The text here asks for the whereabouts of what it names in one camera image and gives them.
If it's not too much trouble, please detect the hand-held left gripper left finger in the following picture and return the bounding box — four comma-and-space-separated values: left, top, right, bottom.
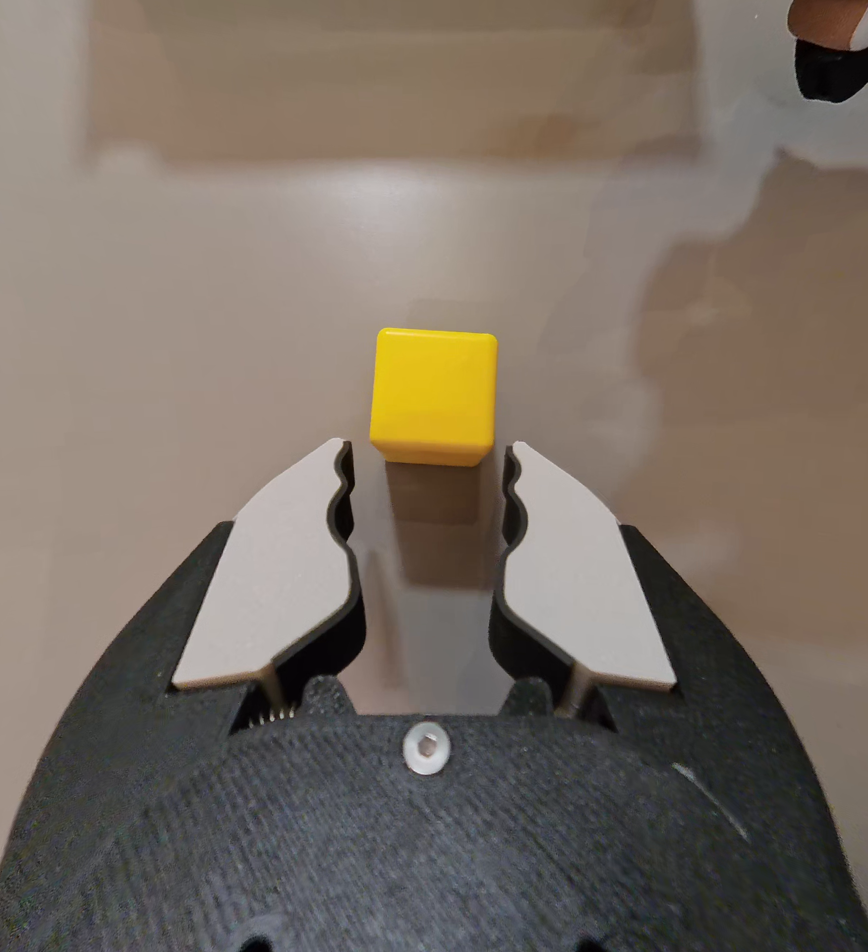
170, 437, 368, 709

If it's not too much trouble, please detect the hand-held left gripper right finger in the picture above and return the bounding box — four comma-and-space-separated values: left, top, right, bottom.
490, 441, 679, 718

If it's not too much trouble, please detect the yellow cube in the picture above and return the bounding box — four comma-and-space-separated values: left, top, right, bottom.
369, 327, 499, 468

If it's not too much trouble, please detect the grey desk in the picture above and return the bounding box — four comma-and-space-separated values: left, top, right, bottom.
0, 0, 868, 952

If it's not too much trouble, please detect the person's right hand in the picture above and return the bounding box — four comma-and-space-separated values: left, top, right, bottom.
785, 0, 868, 52

